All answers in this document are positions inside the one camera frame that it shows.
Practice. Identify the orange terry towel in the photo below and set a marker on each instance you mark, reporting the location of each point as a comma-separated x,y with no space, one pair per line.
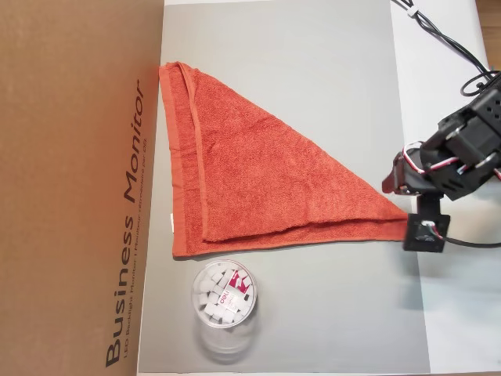
254,176

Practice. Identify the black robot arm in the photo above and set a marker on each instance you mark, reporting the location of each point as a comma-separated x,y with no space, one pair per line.
469,141

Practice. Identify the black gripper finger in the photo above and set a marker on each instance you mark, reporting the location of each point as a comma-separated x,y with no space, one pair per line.
389,180

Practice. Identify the white towel label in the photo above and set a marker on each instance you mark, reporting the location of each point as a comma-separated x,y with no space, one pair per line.
171,223

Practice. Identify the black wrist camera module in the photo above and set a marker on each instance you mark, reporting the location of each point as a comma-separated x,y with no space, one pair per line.
424,231

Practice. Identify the grey table mat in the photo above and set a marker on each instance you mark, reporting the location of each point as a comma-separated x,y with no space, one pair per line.
293,313

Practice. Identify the cardboard monitor box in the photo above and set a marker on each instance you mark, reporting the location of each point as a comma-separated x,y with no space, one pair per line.
70,188

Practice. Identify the clear plastic jar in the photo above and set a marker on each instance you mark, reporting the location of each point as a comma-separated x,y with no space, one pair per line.
225,305

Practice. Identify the pink and white eraser pack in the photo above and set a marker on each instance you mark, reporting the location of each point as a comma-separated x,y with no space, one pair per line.
235,290

